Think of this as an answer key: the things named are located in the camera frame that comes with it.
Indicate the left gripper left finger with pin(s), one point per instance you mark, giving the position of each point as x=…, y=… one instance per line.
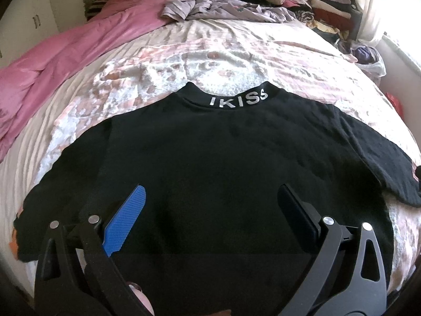
x=75, y=273

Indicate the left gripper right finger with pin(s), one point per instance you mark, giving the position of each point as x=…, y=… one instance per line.
x=345, y=275

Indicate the black IKISS sweater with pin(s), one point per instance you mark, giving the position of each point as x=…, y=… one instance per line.
x=211, y=235

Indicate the white plastic bag with clothes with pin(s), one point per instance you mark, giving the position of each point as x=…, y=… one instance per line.
x=368, y=59

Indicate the stack of folded clothes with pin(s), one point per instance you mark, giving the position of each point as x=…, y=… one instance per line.
x=334, y=20

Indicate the left hand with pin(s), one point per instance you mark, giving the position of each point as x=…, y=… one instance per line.
x=136, y=289

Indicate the red plastic bag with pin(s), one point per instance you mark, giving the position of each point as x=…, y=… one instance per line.
x=396, y=104

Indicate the pink quilt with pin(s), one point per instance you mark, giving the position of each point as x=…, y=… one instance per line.
x=30, y=80

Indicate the pink floral bedspread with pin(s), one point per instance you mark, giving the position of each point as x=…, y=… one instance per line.
x=222, y=57

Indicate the white wardrobe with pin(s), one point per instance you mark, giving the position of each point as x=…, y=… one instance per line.
x=24, y=24

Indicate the cream curtain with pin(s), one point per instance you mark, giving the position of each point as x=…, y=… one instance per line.
x=378, y=20

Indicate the lilac crumpled garment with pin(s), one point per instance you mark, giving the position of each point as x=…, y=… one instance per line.
x=186, y=10

